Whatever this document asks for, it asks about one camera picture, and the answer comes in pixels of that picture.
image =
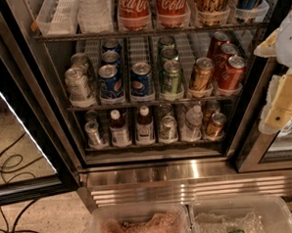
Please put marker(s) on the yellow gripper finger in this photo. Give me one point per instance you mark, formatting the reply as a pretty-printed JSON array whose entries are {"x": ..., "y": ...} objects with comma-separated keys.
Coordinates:
[
  {"x": 278, "y": 108},
  {"x": 267, "y": 48}
]

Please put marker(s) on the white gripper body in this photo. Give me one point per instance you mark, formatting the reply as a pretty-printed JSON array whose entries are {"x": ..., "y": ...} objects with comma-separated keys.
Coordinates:
[{"x": 289, "y": 42}]

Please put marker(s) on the orange can bottom front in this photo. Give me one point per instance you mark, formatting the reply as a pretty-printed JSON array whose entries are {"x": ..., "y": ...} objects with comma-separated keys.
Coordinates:
[{"x": 215, "y": 125}]

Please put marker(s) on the orange can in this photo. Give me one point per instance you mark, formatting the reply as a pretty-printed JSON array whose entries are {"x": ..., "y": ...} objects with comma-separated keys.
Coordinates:
[
  {"x": 215, "y": 125},
  {"x": 210, "y": 108}
]

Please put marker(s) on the red coke can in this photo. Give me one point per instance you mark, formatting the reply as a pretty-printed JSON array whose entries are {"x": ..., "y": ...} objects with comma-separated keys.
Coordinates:
[
  {"x": 217, "y": 39},
  {"x": 233, "y": 73},
  {"x": 222, "y": 55}
]

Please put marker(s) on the red coke can front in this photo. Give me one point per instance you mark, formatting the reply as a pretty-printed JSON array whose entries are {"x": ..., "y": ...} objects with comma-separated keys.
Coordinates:
[{"x": 233, "y": 73}]

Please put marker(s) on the red coke can back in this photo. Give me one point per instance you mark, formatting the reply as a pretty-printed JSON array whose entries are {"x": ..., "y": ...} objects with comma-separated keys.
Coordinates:
[{"x": 217, "y": 39}]

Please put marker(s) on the orange can bottom back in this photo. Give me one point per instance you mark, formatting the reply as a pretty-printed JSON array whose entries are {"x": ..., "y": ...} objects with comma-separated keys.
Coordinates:
[{"x": 210, "y": 108}]

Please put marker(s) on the gold can top shelf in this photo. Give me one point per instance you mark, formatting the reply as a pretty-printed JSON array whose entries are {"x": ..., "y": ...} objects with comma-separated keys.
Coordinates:
[{"x": 211, "y": 12}]

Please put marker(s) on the orange can middle shelf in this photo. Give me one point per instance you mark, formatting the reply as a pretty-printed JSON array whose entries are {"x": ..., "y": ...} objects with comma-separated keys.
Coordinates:
[{"x": 201, "y": 75}]

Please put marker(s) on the green can middle front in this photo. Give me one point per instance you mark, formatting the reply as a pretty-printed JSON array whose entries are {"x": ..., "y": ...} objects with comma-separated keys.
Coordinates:
[{"x": 171, "y": 80}]

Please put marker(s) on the green can middle back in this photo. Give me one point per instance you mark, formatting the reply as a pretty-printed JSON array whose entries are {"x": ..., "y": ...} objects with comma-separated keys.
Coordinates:
[{"x": 165, "y": 42}]

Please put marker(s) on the stainless steel fridge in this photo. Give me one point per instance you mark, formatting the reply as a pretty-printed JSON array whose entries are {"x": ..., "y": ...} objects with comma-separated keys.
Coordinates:
[{"x": 240, "y": 160}]

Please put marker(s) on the green can bottom back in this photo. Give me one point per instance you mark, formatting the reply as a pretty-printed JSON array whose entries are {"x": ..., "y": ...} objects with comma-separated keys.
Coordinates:
[{"x": 166, "y": 110}]

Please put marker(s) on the green can bottom front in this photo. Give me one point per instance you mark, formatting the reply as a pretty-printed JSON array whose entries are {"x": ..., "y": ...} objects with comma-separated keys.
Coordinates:
[{"x": 168, "y": 129}]

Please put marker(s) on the blue pepsi can single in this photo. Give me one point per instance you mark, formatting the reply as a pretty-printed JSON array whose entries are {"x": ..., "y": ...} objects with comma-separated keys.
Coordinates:
[{"x": 141, "y": 82}]

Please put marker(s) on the blue pepsi can middle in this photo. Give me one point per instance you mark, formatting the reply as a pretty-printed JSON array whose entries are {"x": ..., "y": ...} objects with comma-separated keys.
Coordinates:
[{"x": 111, "y": 58}]

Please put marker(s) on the blue pepsi can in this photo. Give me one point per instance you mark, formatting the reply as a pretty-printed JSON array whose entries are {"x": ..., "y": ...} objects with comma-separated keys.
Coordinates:
[
  {"x": 111, "y": 58},
  {"x": 111, "y": 45},
  {"x": 110, "y": 84}
]

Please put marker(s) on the blue pepsi can back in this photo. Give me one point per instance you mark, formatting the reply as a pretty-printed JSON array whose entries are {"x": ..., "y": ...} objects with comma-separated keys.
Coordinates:
[{"x": 111, "y": 45}]

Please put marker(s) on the blue pepsi can front left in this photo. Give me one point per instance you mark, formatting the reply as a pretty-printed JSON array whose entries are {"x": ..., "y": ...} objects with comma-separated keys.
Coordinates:
[{"x": 110, "y": 84}]

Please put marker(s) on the white bottle top shelf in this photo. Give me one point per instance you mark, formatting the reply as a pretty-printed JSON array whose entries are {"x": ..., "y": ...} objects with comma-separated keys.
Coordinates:
[{"x": 95, "y": 16}]

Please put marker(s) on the silver can bottom back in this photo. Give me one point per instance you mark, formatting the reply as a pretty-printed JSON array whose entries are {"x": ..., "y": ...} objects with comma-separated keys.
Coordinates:
[{"x": 91, "y": 115}]

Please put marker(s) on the silver can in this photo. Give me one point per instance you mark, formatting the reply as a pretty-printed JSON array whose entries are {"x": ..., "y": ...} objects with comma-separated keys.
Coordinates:
[
  {"x": 95, "y": 135},
  {"x": 91, "y": 115}
]

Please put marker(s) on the white can middle back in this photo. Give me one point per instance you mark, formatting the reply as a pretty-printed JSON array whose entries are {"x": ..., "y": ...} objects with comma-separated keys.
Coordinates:
[{"x": 81, "y": 60}]

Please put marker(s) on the white can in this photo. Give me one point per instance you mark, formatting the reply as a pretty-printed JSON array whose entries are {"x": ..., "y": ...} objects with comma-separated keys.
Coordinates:
[
  {"x": 80, "y": 93},
  {"x": 81, "y": 60}
]

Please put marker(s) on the white can middle front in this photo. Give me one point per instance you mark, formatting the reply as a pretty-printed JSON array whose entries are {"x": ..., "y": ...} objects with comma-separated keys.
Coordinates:
[{"x": 80, "y": 93}]

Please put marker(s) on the silver can bottom front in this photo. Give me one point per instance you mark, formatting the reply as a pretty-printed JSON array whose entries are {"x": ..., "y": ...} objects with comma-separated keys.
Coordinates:
[{"x": 95, "y": 135}]

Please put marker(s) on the fridge glass door left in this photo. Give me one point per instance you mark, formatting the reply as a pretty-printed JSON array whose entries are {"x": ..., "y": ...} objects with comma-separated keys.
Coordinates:
[{"x": 34, "y": 163}]

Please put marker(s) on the clear water bottle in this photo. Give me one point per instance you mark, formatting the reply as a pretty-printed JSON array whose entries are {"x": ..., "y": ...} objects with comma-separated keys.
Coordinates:
[{"x": 191, "y": 130}]

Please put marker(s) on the coca cola bottle right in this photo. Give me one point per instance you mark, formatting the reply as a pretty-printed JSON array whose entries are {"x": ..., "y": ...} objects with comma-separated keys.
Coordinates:
[{"x": 171, "y": 13}]

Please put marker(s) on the coca cola bottle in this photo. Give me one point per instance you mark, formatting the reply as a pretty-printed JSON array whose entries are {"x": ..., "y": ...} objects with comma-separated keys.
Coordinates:
[
  {"x": 134, "y": 14},
  {"x": 171, "y": 13}
]

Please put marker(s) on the clear plastic bin right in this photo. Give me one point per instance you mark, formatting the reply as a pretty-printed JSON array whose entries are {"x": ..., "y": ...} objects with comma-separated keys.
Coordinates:
[{"x": 252, "y": 214}]

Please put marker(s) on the clear plastic bin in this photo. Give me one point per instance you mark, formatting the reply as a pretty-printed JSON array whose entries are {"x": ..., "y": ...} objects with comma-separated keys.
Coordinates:
[
  {"x": 252, "y": 214},
  {"x": 141, "y": 218}
]

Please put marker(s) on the coca cola bottle left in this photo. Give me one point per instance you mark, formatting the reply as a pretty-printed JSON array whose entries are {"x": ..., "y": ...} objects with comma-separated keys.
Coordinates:
[{"x": 134, "y": 14}]

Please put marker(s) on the brown tea bottle right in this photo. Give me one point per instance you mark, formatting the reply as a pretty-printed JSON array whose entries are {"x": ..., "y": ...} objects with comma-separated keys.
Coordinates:
[{"x": 145, "y": 127}]

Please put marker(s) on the brown tea bottle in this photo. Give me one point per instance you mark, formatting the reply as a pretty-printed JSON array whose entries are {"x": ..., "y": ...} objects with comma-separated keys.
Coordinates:
[
  {"x": 119, "y": 129},
  {"x": 145, "y": 127}
]

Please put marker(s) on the brown tea bottle left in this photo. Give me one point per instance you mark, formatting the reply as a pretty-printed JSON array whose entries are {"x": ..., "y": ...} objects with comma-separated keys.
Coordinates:
[{"x": 119, "y": 129}]

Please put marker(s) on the clear plastic bin left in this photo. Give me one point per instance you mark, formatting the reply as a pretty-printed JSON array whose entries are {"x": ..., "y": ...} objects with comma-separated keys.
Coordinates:
[{"x": 141, "y": 218}]

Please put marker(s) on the empty clear tray top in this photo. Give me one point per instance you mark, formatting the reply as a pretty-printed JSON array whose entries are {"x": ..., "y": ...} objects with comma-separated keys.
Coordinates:
[{"x": 58, "y": 17}]

